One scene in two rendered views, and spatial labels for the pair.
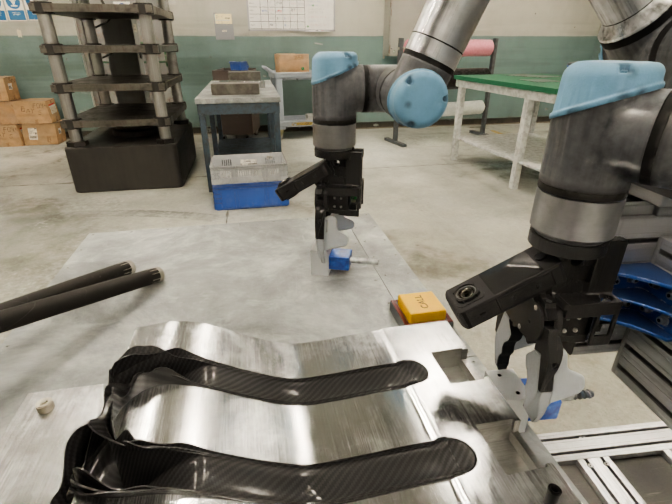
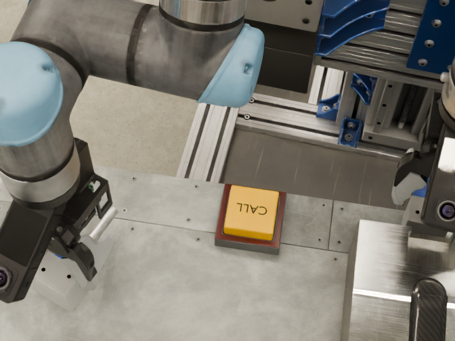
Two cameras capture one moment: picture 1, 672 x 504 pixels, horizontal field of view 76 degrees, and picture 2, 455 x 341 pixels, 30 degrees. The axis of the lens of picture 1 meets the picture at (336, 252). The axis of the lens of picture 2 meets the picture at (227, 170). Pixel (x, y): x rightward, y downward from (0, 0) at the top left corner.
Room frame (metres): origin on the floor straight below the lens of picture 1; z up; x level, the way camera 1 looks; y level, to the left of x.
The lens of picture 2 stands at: (0.46, 0.33, 1.75)
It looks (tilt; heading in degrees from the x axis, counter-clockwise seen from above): 60 degrees down; 289
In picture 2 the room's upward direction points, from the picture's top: 2 degrees clockwise
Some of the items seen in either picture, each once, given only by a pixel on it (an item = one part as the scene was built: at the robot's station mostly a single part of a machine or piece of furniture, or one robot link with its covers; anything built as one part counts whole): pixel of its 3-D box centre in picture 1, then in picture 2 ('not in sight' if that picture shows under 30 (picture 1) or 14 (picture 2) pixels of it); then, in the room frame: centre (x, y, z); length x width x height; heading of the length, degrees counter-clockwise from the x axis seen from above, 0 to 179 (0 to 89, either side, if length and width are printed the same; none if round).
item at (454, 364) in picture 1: (457, 377); (427, 254); (0.38, -0.14, 0.87); 0.05 x 0.05 x 0.04; 11
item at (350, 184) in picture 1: (338, 181); (55, 195); (0.76, 0.00, 0.99); 0.09 x 0.08 x 0.12; 80
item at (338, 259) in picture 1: (345, 259); (83, 250); (0.76, -0.02, 0.83); 0.13 x 0.05 x 0.05; 80
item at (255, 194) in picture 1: (250, 188); not in sight; (3.48, 0.72, 0.11); 0.61 x 0.41 x 0.22; 101
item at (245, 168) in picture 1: (249, 168); not in sight; (3.48, 0.71, 0.28); 0.61 x 0.41 x 0.15; 101
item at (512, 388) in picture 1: (542, 397); (430, 189); (0.39, -0.25, 0.83); 0.13 x 0.05 x 0.05; 96
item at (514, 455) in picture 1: (509, 458); not in sight; (0.27, -0.16, 0.87); 0.05 x 0.05 x 0.04; 11
